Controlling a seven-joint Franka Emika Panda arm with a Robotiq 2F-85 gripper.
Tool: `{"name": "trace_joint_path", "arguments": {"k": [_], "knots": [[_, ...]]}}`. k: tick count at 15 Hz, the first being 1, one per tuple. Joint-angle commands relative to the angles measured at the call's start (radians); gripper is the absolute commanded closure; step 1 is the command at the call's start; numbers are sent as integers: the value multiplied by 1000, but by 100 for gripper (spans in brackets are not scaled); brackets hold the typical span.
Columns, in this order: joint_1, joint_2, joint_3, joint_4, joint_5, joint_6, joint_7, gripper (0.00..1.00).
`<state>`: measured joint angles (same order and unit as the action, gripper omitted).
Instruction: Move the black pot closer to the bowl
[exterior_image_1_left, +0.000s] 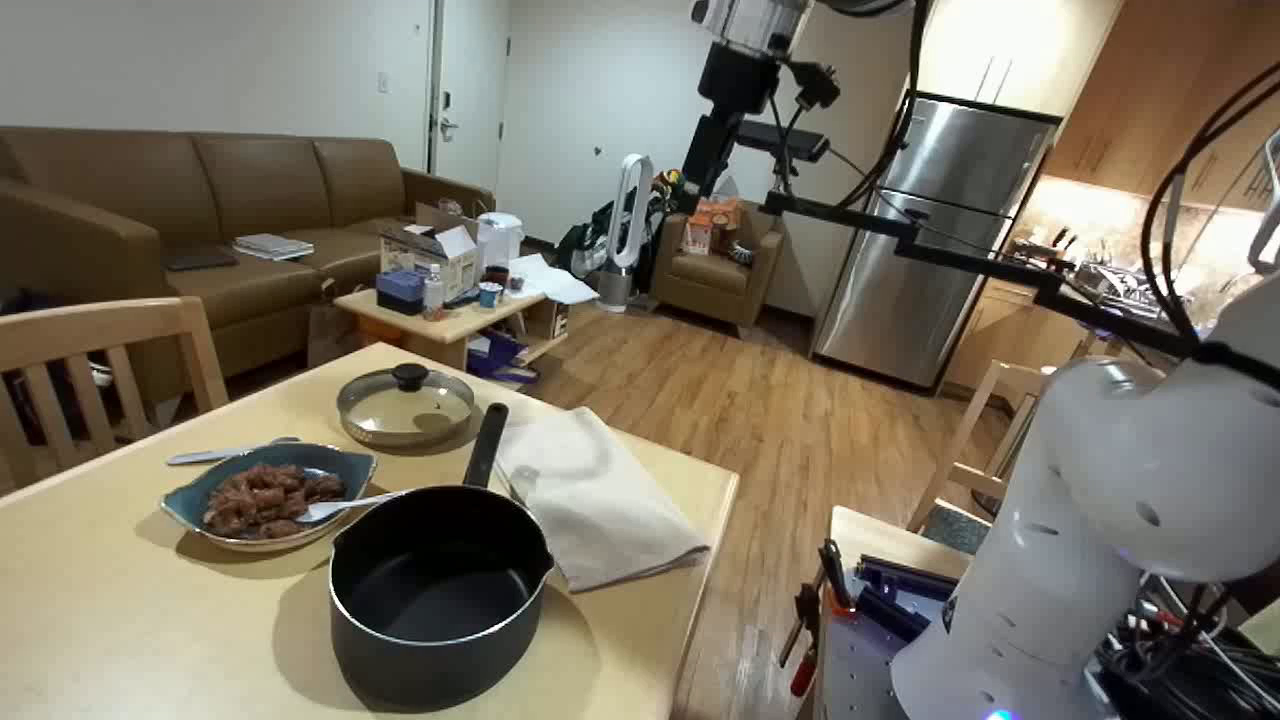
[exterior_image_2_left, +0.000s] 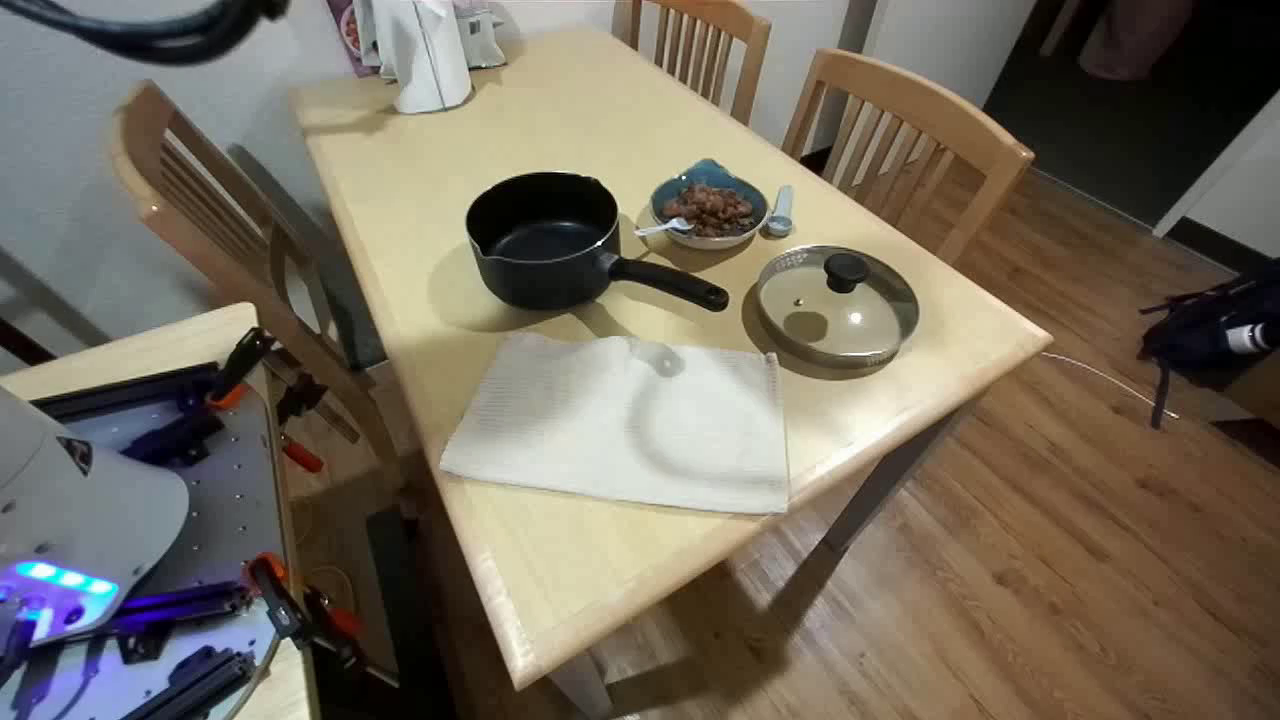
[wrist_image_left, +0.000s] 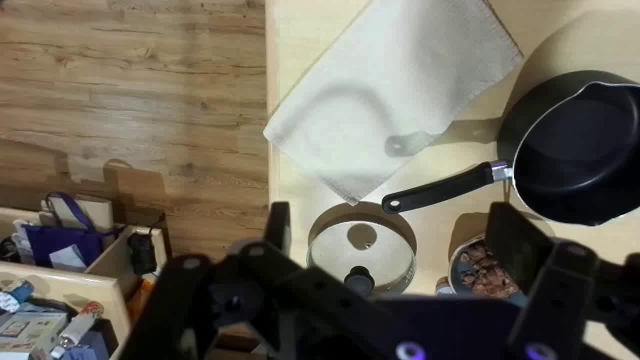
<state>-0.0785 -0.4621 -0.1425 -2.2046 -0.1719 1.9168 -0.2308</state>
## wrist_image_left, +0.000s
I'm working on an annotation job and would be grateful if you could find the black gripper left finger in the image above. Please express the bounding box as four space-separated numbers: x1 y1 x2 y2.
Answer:
119 201 294 360

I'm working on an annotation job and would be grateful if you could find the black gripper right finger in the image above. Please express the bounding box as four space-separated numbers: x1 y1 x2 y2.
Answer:
486 201 640 360

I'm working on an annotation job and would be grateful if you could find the black pot with handle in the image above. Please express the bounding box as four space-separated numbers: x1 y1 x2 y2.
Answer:
381 70 640 226

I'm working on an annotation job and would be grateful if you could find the blue bowl with food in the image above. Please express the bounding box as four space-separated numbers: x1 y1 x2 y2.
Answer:
447 237 521 300

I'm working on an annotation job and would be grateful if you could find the glass pot lid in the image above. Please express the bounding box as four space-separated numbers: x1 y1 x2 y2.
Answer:
308 201 418 296

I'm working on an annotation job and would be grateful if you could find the wooden storage box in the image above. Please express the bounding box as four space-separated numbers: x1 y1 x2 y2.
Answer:
0 218 167 358

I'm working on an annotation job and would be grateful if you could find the purple bag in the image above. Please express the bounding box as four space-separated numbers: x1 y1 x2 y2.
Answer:
21 192 111 267

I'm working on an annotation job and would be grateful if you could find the white cloth mat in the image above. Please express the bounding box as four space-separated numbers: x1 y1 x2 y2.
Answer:
263 0 521 201

